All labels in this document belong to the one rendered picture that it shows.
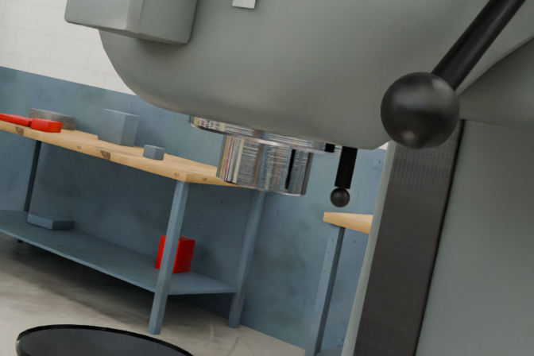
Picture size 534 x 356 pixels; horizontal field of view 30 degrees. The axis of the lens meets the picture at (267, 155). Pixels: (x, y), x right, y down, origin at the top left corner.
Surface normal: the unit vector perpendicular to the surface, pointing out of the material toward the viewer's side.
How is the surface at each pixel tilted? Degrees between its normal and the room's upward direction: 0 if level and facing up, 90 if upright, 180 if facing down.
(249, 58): 110
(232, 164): 90
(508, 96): 117
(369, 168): 90
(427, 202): 90
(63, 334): 86
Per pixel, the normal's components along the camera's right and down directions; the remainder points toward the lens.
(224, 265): -0.62, -0.08
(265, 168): 0.04, 0.06
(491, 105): -0.58, 0.63
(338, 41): 0.26, 0.52
